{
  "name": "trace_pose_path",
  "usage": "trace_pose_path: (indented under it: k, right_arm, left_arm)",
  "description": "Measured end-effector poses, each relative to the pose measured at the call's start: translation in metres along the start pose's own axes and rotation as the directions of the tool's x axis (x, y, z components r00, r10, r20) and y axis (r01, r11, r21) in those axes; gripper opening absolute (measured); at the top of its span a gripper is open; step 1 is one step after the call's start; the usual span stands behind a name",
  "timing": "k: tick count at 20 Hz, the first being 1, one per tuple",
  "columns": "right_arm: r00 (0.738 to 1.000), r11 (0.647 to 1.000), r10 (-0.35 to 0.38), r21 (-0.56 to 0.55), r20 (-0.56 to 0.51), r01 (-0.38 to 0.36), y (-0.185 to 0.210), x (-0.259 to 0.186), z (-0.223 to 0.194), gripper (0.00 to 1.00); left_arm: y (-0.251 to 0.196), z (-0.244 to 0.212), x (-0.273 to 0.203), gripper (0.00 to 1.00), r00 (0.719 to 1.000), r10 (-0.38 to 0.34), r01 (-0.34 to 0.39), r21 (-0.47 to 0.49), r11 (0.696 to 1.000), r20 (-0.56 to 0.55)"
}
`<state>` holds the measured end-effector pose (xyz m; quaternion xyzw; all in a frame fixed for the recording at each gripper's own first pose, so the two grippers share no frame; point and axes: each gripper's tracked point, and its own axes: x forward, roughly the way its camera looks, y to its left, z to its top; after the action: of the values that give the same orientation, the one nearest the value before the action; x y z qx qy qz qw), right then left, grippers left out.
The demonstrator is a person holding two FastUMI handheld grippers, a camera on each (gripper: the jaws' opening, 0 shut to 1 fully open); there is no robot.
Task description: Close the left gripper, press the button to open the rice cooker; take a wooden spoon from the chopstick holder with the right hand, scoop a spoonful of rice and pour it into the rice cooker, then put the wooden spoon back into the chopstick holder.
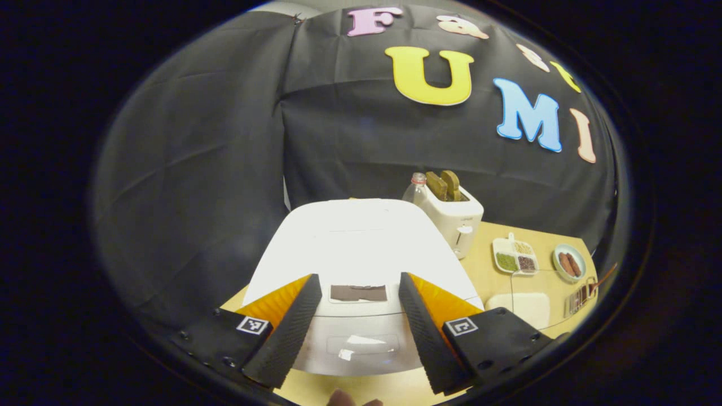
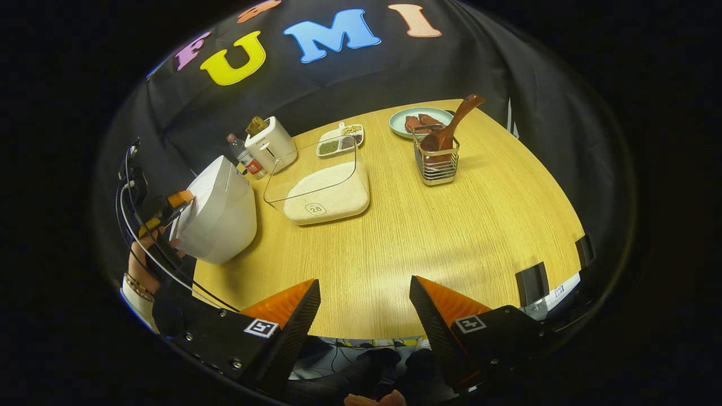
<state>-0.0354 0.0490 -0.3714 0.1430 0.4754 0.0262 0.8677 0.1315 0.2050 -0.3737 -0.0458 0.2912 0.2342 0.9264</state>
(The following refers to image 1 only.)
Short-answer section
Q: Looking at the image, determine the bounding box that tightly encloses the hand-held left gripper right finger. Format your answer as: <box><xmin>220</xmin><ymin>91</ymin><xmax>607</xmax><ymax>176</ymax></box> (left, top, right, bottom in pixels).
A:
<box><xmin>398</xmin><ymin>272</ymin><xmax>556</xmax><ymax>395</ymax></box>

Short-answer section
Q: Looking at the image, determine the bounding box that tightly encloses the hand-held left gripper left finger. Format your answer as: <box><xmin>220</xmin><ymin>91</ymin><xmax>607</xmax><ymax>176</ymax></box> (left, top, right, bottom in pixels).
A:
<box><xmin>169</xmin><ymin>273</ymin><xmax>322</xmax><ymax>390</ymax></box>

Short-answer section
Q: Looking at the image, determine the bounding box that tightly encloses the clear box of rice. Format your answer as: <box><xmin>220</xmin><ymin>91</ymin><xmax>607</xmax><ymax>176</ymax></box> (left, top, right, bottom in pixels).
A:
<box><xmin>485</xmin><ymin>270</ymin><xmax>571</xmax><ymax>331</ymax></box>

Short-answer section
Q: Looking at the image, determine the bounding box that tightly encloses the white rice cooker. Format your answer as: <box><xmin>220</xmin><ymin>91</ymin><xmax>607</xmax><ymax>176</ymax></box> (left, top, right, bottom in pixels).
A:
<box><xmin>243</xmin><ymin>197</ymin><xmax>486</xmax><ymax>377</ymax></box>

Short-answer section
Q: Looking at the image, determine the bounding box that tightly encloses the metal wire chopstick holder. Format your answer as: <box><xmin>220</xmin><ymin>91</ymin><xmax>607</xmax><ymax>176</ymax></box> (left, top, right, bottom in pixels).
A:
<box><xmin>565</xmin><ymin>276</ymin><xmax>598</xmax><ymax>317</ymax></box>

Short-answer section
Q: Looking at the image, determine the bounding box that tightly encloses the dark wooden spoon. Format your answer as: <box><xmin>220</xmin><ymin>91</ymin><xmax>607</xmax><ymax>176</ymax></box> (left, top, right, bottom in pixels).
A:
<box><xmin>585</xmin><ymin>262</ymin><xmax>619</xmax><ymax>297</ymax></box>

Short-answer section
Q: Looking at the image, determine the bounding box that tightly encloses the white divided dish of grains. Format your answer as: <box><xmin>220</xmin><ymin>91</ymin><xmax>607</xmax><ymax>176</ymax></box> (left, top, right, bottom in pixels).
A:
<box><xmin>492</xmin><ymin>232</ymin><xmax>540</xmax><ymax>276</ymax></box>

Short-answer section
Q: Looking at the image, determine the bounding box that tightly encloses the white toaster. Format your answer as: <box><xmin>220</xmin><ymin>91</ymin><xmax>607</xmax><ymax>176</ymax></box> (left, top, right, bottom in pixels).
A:
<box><xmin>423</xmin><ymin>183</ymin><xmax>485</xmax><ymax>261</ymax></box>

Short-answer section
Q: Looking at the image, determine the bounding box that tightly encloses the pale green plate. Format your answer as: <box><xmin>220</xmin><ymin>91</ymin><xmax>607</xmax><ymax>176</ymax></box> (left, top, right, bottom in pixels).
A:
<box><xmin>553</xmin><ymin>244</ymin><xmax>588</xmax><ymax>283</ymax></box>

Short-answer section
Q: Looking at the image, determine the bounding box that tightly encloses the clear plastic bottle red label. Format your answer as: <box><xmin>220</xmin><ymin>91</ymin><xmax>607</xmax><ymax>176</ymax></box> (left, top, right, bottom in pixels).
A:
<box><xmin>402</xmin><ymin>173</ymin><xmax>428</xmax><ymax>205</ymax></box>

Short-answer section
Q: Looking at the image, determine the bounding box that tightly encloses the brown bread slice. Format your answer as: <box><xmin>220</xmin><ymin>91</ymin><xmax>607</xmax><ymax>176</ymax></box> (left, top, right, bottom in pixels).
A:
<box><xmin>425</xmin><ymin>171</ymin><xmax>449</xmax><ymax>202</ymax></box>
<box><xmin>441</xmin><ymin>170</ymin><xmax>464</xmax><ymax>202</ymax></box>

